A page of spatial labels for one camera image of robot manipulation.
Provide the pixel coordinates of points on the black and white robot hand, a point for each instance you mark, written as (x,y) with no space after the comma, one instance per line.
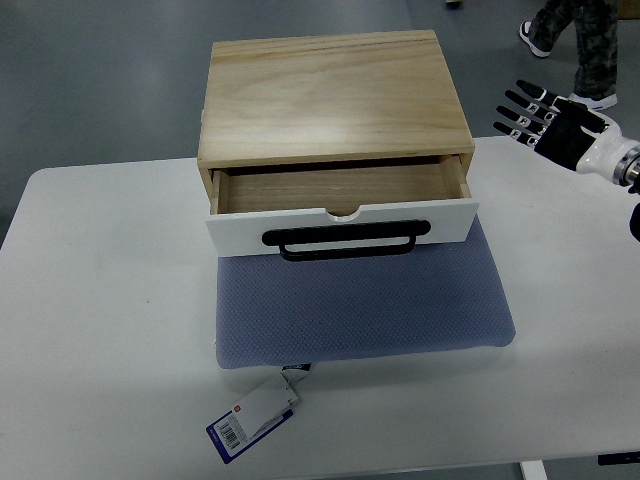
(570,134)

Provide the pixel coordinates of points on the white drawer black handle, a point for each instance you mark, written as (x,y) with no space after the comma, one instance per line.
(337,206)

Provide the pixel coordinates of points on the light wood drawer cabinet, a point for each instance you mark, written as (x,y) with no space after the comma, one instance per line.
(337,98)

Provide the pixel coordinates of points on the person in camouflage trousers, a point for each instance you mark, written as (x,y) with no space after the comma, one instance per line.
(596,27)

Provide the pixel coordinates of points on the cardboard box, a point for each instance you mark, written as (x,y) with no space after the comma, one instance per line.
(629,9)

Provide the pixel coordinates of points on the white table leg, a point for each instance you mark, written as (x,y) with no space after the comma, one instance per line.
(533,470)

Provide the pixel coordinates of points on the blue-grey mesh cushion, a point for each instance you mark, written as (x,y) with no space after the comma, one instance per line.
(439,297)

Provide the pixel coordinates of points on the white and blue price tag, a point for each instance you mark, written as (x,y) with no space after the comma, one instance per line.
(258,413)

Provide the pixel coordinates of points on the black bracket at table edge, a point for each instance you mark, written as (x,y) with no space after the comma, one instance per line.
(621,458)

